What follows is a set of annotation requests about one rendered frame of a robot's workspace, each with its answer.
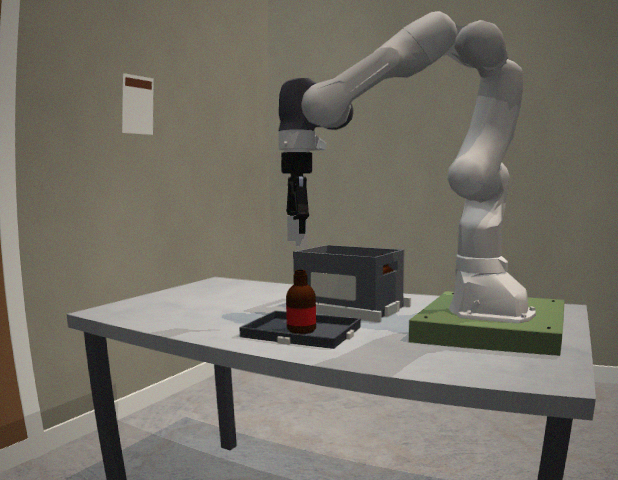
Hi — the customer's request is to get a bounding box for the grey divided crate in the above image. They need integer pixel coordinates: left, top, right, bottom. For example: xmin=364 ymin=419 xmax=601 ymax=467
xmin=293 ymin=245 xmax=403 ymax=317

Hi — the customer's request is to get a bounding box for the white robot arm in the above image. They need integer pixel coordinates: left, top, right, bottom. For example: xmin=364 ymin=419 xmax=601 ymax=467
xmin=278 ymin=11 xmax=536 ymax=323

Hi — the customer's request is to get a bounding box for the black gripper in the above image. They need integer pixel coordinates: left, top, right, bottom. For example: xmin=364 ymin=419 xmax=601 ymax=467
xmin=281 ymin=152 xmax=312 ymax=248

